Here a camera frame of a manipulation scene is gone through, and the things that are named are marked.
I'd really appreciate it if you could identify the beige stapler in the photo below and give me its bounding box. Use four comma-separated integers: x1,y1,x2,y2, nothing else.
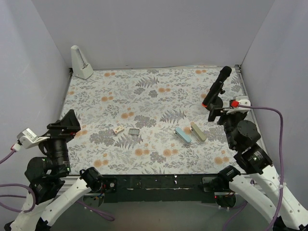
190,124,206,142

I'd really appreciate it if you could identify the light blue stapler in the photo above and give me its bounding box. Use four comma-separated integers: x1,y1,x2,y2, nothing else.
174,127,192,144

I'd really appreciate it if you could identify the white staples tray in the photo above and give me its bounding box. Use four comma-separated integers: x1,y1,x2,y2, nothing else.
128,128,140,136

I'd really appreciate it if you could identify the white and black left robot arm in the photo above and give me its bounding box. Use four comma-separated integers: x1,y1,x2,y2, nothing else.
4,109,104,231

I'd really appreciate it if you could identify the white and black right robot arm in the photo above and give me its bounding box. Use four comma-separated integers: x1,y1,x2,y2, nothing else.
207,100,308,231

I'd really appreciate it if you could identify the black microphone stand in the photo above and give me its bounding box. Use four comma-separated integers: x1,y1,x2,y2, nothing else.
207,89,225,111

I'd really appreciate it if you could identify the white metronome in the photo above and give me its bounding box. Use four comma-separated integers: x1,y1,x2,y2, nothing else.
71,45,94,79

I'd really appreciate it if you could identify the floral patterned table mat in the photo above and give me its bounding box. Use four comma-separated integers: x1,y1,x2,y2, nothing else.
62,68,236,175

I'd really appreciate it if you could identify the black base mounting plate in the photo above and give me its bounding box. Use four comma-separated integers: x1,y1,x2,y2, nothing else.
99,174,236,207

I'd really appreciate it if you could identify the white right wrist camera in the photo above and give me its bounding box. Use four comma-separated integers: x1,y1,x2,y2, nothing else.
227,96,251,115

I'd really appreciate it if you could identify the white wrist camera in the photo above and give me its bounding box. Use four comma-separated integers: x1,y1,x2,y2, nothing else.
227,96,251,115
11,128,49,152

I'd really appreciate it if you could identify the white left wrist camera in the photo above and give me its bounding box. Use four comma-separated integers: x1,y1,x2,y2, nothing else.
11,128,49,152

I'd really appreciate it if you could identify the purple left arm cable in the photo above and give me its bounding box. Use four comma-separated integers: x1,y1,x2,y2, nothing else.
0,149,115,222

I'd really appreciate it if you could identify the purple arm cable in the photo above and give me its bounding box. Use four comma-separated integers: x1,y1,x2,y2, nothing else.
0,149,115,222
221,103,285,231

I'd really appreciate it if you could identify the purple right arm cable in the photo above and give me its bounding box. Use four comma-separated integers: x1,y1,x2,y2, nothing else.
221,103,285,231

